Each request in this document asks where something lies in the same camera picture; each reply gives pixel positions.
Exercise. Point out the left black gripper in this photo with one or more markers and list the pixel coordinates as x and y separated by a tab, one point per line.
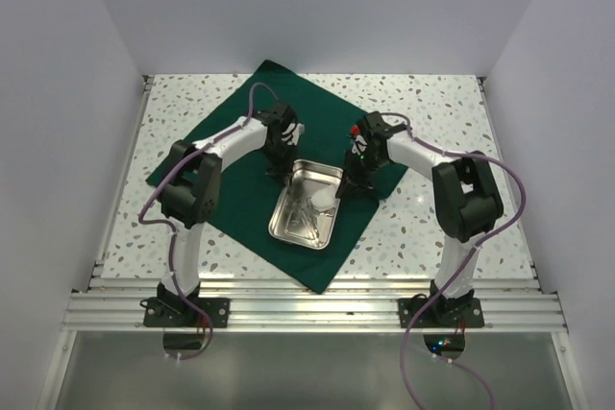
283	171

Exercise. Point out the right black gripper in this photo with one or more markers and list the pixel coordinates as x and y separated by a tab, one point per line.
350	179

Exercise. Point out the steel surgical scissors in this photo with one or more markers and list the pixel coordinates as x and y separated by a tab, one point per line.
288	225

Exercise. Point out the stainless steel tray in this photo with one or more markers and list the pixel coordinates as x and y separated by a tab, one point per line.
308	178

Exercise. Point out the steel forceps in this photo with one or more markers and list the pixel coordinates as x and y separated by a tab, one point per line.
305	224

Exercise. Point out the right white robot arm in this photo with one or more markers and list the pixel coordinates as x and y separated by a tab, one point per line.
467	201

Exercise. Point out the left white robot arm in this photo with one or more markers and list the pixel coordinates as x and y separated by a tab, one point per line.
190	190

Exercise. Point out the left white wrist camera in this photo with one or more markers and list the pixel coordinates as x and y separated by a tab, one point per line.
293	134

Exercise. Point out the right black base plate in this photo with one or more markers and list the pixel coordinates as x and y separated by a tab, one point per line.
465	312

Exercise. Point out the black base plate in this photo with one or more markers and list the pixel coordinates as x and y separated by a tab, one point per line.
465	312
159	315

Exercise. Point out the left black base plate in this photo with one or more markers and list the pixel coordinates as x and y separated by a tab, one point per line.
159	315

